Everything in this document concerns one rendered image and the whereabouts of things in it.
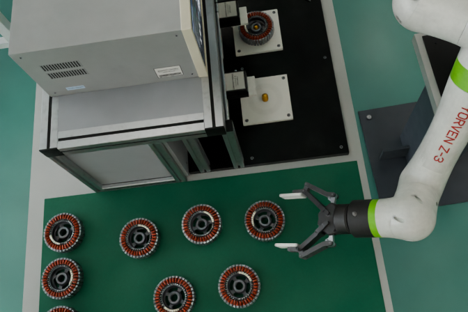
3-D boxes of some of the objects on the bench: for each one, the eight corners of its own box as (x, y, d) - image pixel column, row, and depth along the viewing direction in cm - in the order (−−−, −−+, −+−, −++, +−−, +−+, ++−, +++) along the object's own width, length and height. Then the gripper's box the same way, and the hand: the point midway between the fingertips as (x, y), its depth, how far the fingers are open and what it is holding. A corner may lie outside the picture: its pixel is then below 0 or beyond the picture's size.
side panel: (186, 171, 153) (159, 131, 124) (186, 181, 152) (159, 143, 122) (95, 183, 155) (48, 145, 126) (95, 192, 154) (47, 157, 125)
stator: (246, 317, 136) (244, 316, 133) (212, 292, 139) (209, 291, 136) (269, 281, 139) (267, 279, 135) (235, 258, 142) (233, 255, 139)
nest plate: (277, 10, 168) (276, 8, 167) (283, 50, 162) (283, 48, 161) (232, 17, 169) (231, 15, 168) (236, 56, 163) (235, 54, 162)
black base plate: (315, -22, 174) (315, -27, 171) (348, 154, 149) (349, 152, 147) (179, -2, 177) (177, -6, 175) (190, 174, 153) (188, 172, 151)
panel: (177, -9, 175) (155, -73, 148) (189, 175, 150) (164, 138, 123) (175, -8, 175) (152, -73, 148) (185, 175, 151) (160, 138, 123)
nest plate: (286, 75, 159) (286, 74, 158) (293, 120, 153) (293, 118, 152) (238, 82, 160) (238, 80, 159) (243, 126, 154) (243, 125, 153)
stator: (286, 205, 146) (286, 201, 142) (283, 244, 142) (283, 242, 139) (247, 201, 148) (246, 198, 144) (243, 239, 144) (242, 237, 140)
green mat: (356, 160, 149) (356, 160, 148) (402, 394, 126) (402, 395, 125) (44, 198, 155) (44, 198, 155) (33, 427, 132) (32, 427, 132)
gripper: (357, 272, 126) (283, 269, 138) (361, 175, 134) (290, 181, 147) (344, 267, 120) (267, 264, 133) (349, 166, 129) (276, 173, 142)
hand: (283, 220), depth 139 cm, fingers open, 13 cm apart
